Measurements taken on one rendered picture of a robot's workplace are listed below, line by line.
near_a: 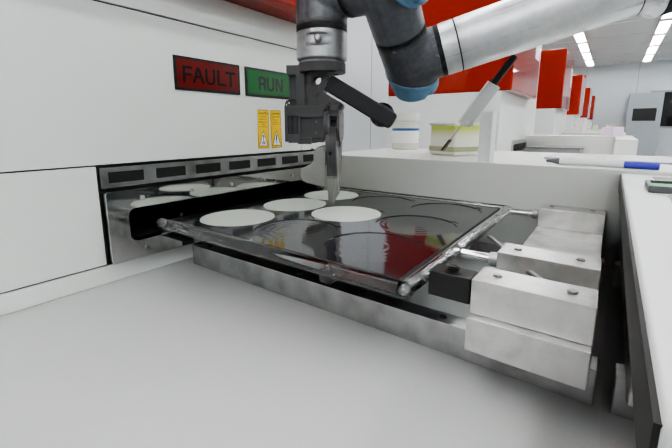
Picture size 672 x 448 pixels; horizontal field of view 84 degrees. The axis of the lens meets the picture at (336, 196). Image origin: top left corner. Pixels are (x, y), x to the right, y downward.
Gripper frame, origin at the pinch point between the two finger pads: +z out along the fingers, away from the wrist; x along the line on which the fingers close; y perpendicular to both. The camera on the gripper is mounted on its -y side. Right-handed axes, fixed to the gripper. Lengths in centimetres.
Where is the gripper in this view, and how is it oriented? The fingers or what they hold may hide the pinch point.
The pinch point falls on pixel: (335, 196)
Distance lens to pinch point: 59.5
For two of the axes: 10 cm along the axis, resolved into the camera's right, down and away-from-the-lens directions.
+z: 0.0, 9.8, 1.8
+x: -1.2, 1.8, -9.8
